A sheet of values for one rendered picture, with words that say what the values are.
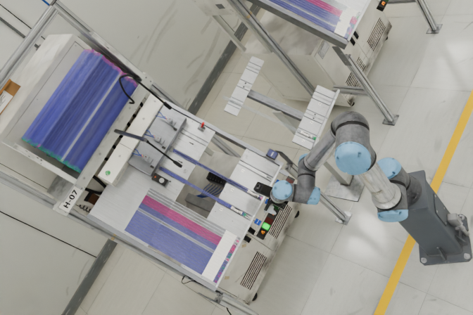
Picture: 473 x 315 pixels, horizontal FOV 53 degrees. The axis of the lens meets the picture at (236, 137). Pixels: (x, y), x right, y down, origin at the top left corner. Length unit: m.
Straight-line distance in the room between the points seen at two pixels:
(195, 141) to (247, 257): 0.82
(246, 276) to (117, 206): 0.93
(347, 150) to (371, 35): 1.91
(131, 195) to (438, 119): 1.83
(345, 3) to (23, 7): 2.19
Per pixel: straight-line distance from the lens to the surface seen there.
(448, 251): 2.63
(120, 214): 2.41
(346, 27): 2.74
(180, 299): 3.51
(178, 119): 2.41
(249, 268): 2.91
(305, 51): 3.00
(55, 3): 2.28
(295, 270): 3.00
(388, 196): 1.91
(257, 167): 2.40
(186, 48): 4.35
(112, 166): 2.37
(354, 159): 1.63
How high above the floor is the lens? 2.41
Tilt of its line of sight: 38 degrees down
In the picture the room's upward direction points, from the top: 48 degrees counter-clockwise
